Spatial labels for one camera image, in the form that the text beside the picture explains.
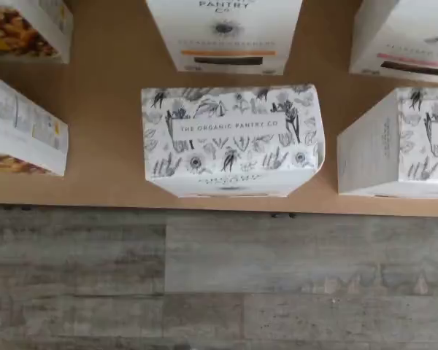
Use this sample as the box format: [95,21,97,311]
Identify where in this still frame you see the white box yellow strip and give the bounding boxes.
[145,0,304,77]
[140,82,329,199]

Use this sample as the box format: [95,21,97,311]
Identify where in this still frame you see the white granola box yellow label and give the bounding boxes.
[0,0,74,66]
[0,69,69,179]

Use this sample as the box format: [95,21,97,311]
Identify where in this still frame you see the wooden shelf board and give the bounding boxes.
[0,0,438,219]

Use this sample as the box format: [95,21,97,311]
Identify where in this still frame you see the white box pink strip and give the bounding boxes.
[337,86,438,201]
[349,0,438,78]

